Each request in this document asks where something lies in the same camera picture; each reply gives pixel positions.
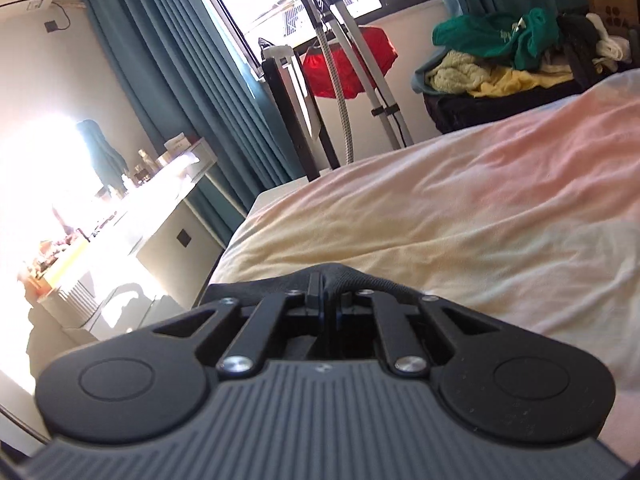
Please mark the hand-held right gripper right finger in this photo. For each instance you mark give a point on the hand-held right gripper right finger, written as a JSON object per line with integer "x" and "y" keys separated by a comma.
{"x": 350, "y": 302}

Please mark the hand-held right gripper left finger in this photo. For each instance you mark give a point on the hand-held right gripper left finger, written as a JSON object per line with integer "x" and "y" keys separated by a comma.
{"x": 313, "y": 292}

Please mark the black pants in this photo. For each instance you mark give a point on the black pants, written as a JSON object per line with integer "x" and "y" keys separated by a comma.
{"x": 350, "y": 275}

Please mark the black clothes pile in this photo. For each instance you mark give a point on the black clothes pile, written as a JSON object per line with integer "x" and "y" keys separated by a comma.
{"x": 575, "y": 27}

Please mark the bed with pastel sheet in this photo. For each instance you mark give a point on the bed with pastel sheet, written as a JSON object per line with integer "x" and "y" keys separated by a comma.
{"x": 450, "y": 200}

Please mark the white drawer cabinet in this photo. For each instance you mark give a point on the white drawer cabinet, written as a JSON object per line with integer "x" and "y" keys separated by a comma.
{"x": 150, "y": 310}

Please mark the white vanity desk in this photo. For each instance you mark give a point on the white vanity desk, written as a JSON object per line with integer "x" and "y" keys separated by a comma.
{"x": 160, "y": 230}

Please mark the white tissue box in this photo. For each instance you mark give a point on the white tissue box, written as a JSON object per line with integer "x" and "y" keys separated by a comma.
{"x": 176, "y": 142}

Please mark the row of cosmetic bottles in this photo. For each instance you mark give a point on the row of cosmetic bottles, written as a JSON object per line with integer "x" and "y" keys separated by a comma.
{"x": 145, "y": 165}

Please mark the red cloth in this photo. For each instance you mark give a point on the red cloth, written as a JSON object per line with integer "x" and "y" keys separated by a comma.
{"x": 345, "y": 70}

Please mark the dark laundry basket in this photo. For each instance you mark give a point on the dark laundry basket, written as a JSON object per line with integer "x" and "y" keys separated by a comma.
{"x": 475, "y": 110}

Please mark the garment steamer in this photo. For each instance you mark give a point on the garment steamer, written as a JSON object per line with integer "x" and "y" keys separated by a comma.
{"x": 360, "y": 60}

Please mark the white ribbed storage box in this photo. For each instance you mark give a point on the white ribbed storage box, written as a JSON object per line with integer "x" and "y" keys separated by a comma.
{"x": 75, "y": 300}

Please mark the wavy edged mirror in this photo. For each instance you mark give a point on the wavy edged mirror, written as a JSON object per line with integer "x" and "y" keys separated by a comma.
{"x": 105, "y": 150}

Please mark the cream knit cloth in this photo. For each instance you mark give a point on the cream knit cloth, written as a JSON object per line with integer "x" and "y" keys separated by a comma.
{"x": 457, "y": 72}

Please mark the wooden tray of cosmetics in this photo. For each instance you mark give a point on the wooden tray of cosmetics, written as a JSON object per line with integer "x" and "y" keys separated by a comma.
{"x": 55, "y": 265}

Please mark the yellow cloth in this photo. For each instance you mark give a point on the yellow cloth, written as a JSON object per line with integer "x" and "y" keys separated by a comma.
{"x": 515, "y": 82}

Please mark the white cloth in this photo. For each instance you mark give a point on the white cloth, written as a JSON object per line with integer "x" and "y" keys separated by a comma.
{"x": 607, "y": 42}

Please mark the brown paper bag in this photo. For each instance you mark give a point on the brown paper bag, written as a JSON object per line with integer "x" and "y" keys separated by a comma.
{"x": 610, "y": 10}

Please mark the black folded frame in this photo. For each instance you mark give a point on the black folded frame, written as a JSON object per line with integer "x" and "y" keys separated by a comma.
{"x": 280, "y": 90}

